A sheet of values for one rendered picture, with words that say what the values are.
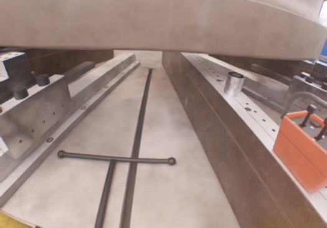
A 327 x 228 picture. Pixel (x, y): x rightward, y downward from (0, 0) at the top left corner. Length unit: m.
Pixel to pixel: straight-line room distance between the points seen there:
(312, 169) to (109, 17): 0.81
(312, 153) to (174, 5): 0.64
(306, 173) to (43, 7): 1.09
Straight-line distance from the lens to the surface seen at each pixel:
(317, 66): 1.62
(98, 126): 1.15
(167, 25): 0.69
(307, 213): 0.52
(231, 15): 0.76
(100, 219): 0.74
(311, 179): 0.49
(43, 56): 2.02
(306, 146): 0.46
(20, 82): 0.98
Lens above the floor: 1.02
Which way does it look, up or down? 31 degrees down
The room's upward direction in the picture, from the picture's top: 5 degrees clockwise
